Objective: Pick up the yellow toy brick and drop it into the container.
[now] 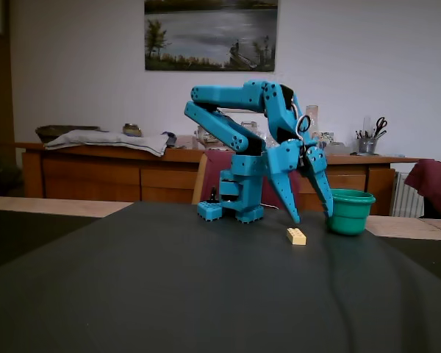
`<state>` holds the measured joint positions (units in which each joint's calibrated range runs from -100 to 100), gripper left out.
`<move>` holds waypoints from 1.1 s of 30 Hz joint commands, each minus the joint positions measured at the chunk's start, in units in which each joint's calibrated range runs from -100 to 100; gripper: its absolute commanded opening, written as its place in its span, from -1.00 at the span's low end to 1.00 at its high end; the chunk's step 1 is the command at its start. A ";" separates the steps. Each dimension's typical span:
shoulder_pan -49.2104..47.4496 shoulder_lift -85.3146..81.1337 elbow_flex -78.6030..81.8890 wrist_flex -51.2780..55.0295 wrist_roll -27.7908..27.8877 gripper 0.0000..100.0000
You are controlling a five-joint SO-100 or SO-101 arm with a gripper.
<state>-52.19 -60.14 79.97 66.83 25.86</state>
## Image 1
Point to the blue gripper, black servo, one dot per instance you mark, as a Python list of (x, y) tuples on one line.
[(284, 156)]

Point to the cream lego brick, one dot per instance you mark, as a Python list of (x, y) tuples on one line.
[(295, 237)]

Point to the blue robot arm with base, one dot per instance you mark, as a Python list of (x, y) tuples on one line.
[(224, 97)]

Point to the blue white mug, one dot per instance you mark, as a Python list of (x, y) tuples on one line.
[(328, 138)]

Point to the green plastic cup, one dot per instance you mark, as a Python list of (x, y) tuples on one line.
[(353, 217)]

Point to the tall glass flask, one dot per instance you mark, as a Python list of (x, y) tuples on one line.
[(313, 112)]

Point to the grey pen holder cup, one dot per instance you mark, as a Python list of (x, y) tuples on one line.
[(367, 146)]

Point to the black table clamp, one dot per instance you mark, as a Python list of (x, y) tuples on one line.
[(214, 195)]

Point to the white radiator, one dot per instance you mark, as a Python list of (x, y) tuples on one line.
[(408, 198)]

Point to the maroon draped cloth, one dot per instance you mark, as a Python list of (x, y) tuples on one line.
[(433, 184)]

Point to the dark grey table mat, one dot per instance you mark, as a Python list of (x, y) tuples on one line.
[(206, 294)]

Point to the lake landscape painting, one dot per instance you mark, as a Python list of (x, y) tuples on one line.
[(209, 33)]

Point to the small ceramic jar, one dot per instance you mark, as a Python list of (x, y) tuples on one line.
[(132, 129)]

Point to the grey folded cloth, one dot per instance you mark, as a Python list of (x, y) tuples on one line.
[(106, 139)]

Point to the wooden sideboard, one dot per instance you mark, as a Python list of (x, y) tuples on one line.
[(95, 176)]

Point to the dark shallow bowl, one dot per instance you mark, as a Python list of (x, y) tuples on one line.
[(55, 130)]

